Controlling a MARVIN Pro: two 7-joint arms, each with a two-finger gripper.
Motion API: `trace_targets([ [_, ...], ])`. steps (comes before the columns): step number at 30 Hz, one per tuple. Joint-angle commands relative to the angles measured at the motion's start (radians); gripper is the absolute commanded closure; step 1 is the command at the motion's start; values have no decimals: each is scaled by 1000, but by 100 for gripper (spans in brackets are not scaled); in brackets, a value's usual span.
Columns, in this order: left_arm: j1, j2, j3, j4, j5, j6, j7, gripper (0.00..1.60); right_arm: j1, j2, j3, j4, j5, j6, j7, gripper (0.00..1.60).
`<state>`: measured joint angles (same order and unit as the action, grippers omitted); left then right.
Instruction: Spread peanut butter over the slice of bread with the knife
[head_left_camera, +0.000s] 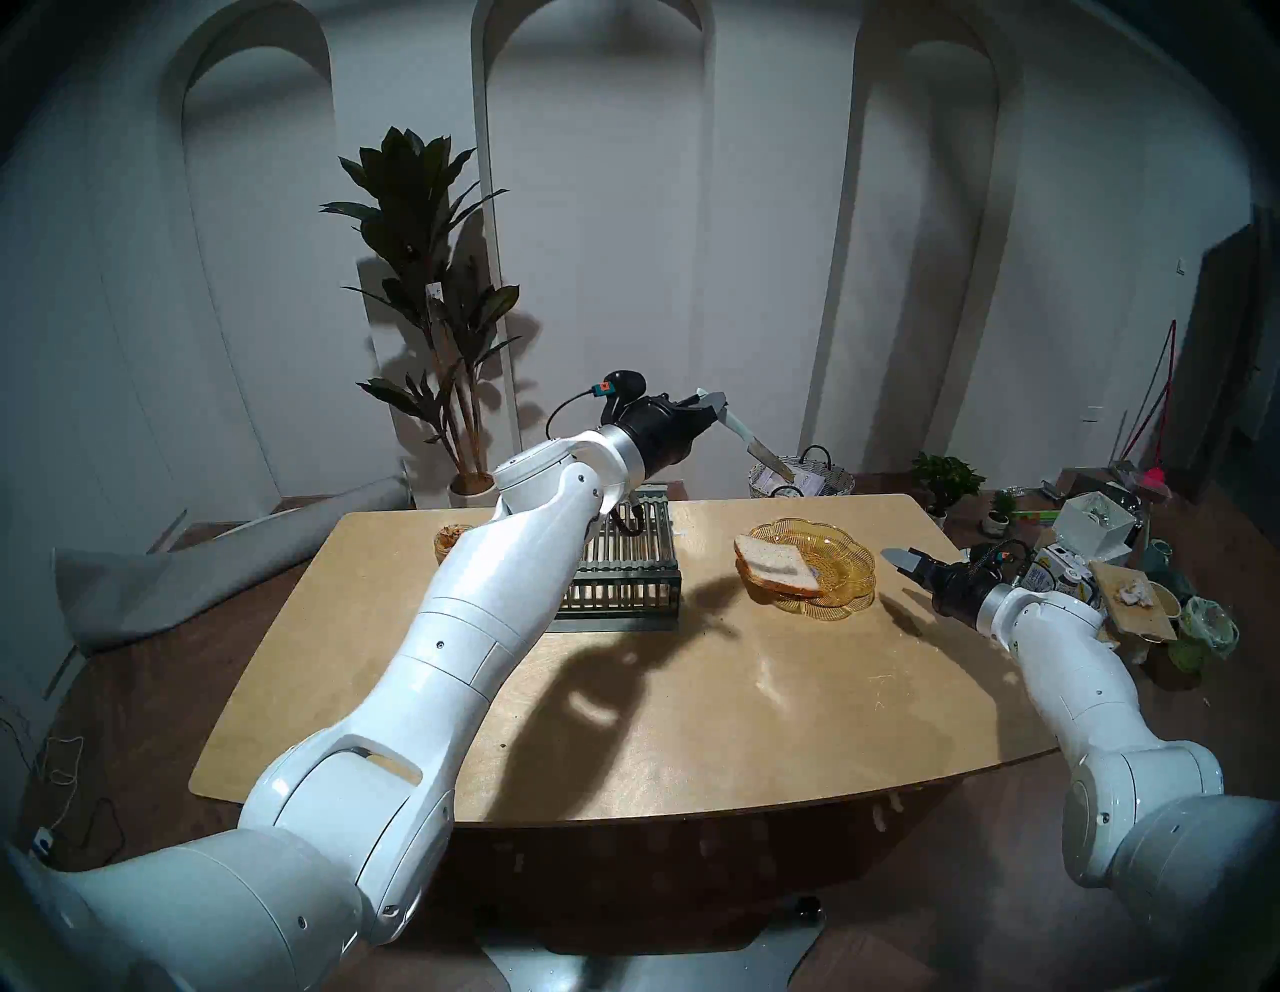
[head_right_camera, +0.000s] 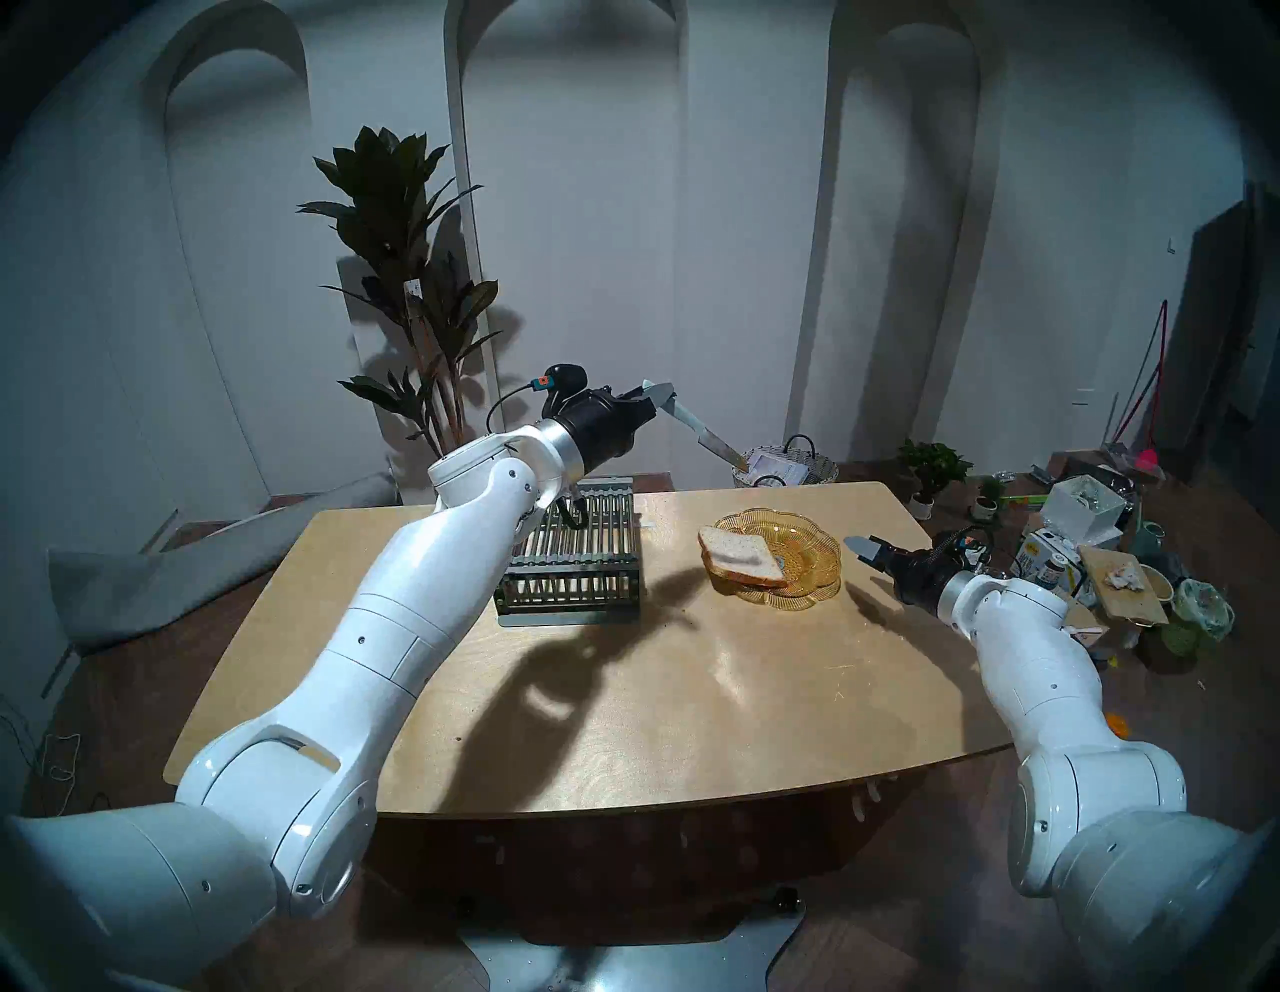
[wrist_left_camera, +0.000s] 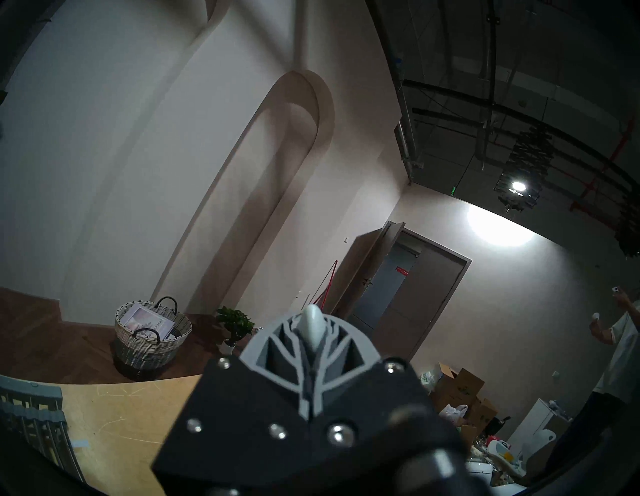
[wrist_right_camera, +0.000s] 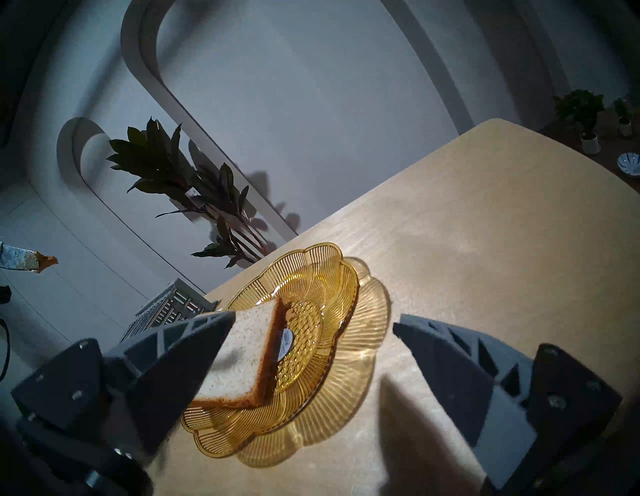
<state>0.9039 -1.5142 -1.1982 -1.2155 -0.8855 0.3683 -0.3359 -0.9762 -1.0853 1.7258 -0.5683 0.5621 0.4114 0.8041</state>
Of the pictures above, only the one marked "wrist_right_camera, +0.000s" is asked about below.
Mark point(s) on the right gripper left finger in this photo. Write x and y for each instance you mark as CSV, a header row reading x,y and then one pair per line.
x,y
165,370

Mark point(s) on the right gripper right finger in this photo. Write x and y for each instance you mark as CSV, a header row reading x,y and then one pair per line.
x,y
450,380

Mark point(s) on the amber glass plate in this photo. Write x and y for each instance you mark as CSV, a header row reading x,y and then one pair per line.
x,y
320,280

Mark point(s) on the slice of white bread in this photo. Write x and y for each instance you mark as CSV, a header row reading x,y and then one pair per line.
x,y
250,340

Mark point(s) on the grey slatted cutlery rack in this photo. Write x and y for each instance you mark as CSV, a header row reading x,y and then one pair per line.
x,y
170,305

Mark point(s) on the tall potted plant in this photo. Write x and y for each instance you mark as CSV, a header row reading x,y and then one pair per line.
x,y
150,160

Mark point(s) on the blue patterned bowl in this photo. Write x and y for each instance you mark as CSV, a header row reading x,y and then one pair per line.
x,y
629,164

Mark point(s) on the small bushy potted plant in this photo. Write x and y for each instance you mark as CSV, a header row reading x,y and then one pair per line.
x,y
580,107

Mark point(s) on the tiny potted plant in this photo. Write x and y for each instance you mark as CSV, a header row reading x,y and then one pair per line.
x,y
622,107

